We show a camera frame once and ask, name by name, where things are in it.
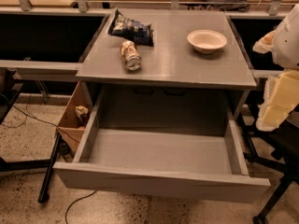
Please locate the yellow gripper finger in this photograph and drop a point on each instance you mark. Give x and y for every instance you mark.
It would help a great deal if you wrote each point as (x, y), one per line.
(284, 90)
(269, 118)

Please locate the orange soda can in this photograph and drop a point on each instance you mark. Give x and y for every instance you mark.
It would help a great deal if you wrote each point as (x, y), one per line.
(130, 55)

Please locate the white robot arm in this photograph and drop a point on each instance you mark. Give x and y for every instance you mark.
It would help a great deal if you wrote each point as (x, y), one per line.
(283, 43)

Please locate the grey open top drawer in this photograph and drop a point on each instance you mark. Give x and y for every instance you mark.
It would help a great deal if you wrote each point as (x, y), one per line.
(183, 145)

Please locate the black office chair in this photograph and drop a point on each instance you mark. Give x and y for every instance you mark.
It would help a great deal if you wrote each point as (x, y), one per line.
(285, 142)

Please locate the white bowl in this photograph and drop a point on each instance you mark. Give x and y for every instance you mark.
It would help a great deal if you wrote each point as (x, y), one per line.
(206, 41)

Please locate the dark blue chip bag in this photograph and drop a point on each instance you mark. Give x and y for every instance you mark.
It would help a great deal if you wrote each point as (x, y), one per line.
(130, 29)

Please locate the crumpled object in box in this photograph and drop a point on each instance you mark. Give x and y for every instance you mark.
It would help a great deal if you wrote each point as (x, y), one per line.
(82, 114)

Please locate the brown cardboard box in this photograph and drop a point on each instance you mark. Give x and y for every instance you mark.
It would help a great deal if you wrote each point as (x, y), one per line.
(70, 127)

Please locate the black table leg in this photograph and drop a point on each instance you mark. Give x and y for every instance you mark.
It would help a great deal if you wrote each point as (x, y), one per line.
(43, 194)

